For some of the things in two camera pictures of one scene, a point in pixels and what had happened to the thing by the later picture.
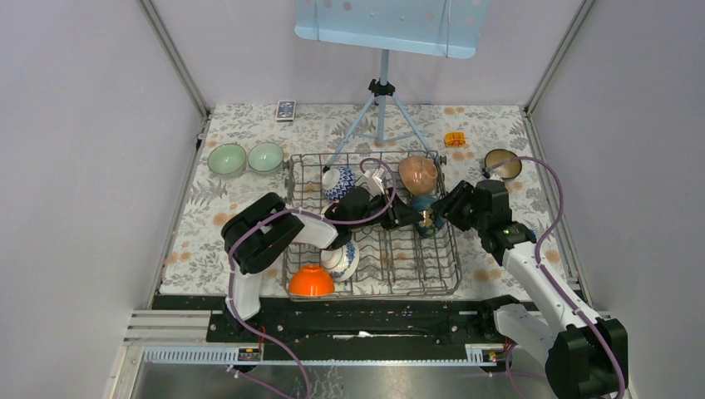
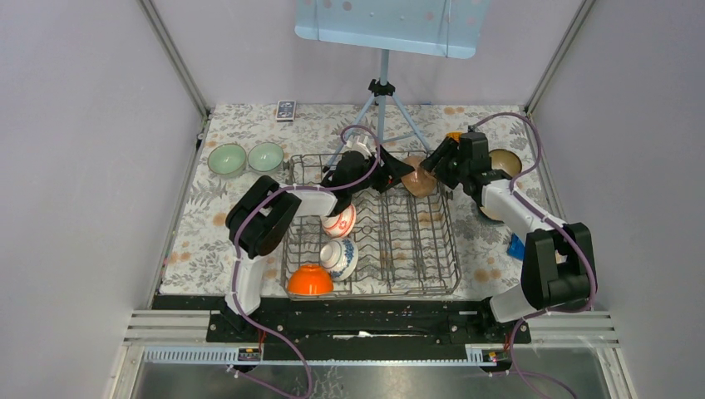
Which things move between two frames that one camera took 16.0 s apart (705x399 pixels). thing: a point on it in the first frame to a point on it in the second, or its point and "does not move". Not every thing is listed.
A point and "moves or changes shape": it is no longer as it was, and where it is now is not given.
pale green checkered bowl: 265,156 does not move
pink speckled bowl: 418,174 does not move
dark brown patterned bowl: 508,169 does not move
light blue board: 448,28 does not move
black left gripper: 401,214 to 392,169
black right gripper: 448,206 to 446,149
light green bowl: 227,159 does not move
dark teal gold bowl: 431,224 moves or changes shape
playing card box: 286,110 does not move
